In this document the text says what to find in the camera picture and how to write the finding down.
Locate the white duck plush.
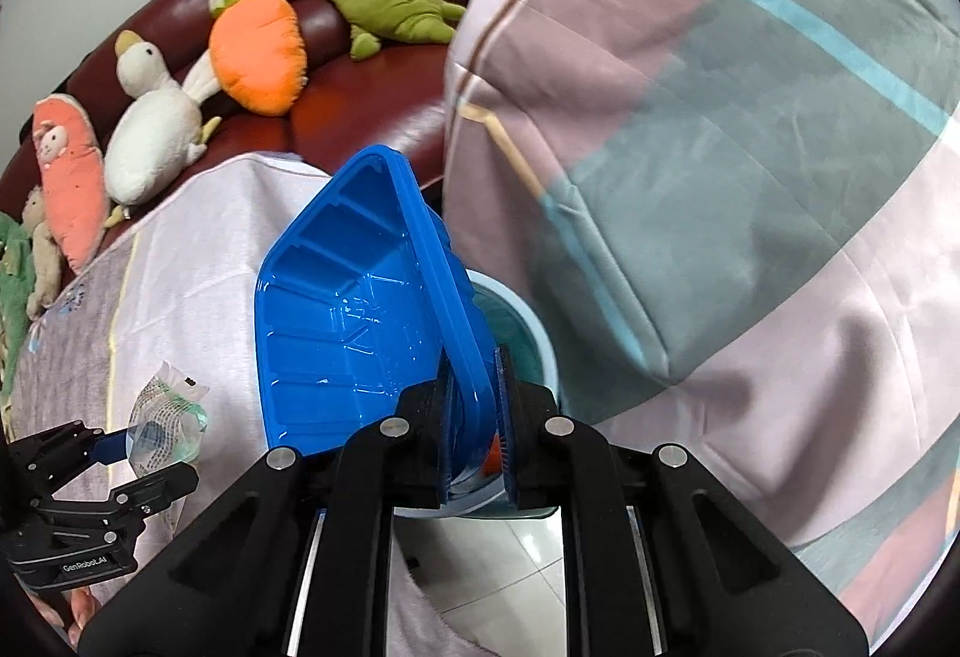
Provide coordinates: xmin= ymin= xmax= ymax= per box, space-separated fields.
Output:
xmin=103 ymin=31 xmax=222 ymax=208

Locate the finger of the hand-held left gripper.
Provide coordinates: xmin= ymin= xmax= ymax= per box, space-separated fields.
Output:
xmin=11 ymin=423 xmax=132 ymax=470
xmin=45 ymin=463 xmax=202 ymax=524

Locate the pink carrot plush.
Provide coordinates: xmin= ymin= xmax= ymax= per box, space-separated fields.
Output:
xmin=31 ymin=93 xmax=110 ymax=275

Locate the teal plastic bin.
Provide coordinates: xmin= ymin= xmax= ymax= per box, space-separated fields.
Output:
xmin=390 ymin=274 xmax=560 ymax=523

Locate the orange carrot rabbit plush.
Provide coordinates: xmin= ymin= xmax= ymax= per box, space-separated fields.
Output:
xmin=180 ymin=0 xmax=308 ymax=118

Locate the bright green dinosaur plush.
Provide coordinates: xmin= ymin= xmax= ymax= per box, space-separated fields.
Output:
xmin=0 ymin=211 xmax=35 ymax=403

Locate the plaid bed sheet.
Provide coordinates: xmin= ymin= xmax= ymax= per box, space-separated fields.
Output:
xmin=442 ymin=0 xmax=960 ymax=635

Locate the blue plastic tray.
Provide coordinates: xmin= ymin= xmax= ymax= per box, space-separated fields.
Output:
xmin=255 ymin=145 xmax=500 ymax=500

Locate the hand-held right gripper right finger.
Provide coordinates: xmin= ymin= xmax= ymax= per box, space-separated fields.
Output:
xmin=491 ymin=343 xmax=871 ymax=657

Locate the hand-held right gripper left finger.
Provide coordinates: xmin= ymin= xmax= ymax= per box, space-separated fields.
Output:
xmin=79 ymin=379 xmax=455 ymax=657

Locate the beige plush toy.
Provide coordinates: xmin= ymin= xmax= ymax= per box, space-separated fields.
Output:
xmin=21 ymin=186 xmax=65 ymax=322

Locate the dark red leather sofa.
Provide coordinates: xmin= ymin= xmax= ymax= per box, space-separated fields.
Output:
xmin=0 ymin=0 xmax=533 ymax=298

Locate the person's left hand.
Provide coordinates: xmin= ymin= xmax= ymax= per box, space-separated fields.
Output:
xmin=30 ymin=586 xmax=102 ymax=650

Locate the teal clear plastic wrapper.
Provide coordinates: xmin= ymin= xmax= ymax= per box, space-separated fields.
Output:
xmin=124 ymin=361 xmax=211 ymax=478

